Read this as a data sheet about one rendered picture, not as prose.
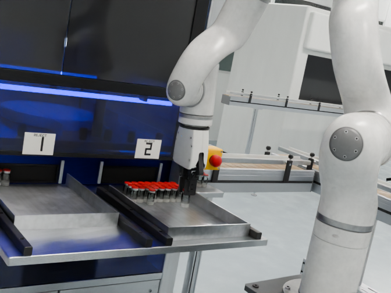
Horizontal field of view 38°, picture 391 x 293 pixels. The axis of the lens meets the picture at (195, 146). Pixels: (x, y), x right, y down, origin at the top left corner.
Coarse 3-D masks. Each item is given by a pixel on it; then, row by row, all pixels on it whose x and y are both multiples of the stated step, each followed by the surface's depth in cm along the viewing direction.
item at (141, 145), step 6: (138, 144) 169; (144, 144) 170; (156, 144) 172; (138, 150) 169; (144, 150) 170; (150, 150) 172; (156, 150) 173; (138, 156) 170; (144, 156) 171; (150, 156) 172; (156, 156) 173
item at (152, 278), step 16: (160, 272) 186; (0, 288) 156; (16, 288) 159; (32, 288) 161; (48, 288) 164; (64, 288) 167; (80, 288) 170; (96, 288) 174; (112, 288) 177; (128, 288) 180; (144, 288) 184
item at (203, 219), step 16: (112, 192) 161; (144, 208) 158; (160, 208) 161; (176, 208) 164; (192, 208) 167; (208, 208) 166; (160, 224) 139; (176, 224) 149; (192, 224) 152; (208, 224) 154; (224, 224) 146; (240, 224) 149; (176, 240) 138
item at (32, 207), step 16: (0, 192) 149; (16, 192) 151; (32, 192) 154; (48, 192) 156; (64, 192) 159; (80, 192) 159; (16, 208) 140; (32, 208) 142; (48, 208) 144; (64, 208) 146; (80, 208) 148; (96, 208) 150; (112, 208) 143; (16, 224) 126; (32, 224) 128; (48, 224) 130; (64, 224) 132; (80, 224) 135; (96, 224) 137; (112, 224) 140
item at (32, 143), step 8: (24, 136) 149; (32, 136) 150; (40, 136) 151; (48, 136) 152; (24, 144) 149; (32, 144) 150; (40, 144) 152; (48, 144) 153; (24, 152) 150; (32, 152) 151; (40, 152) 152; (48, 152) 153
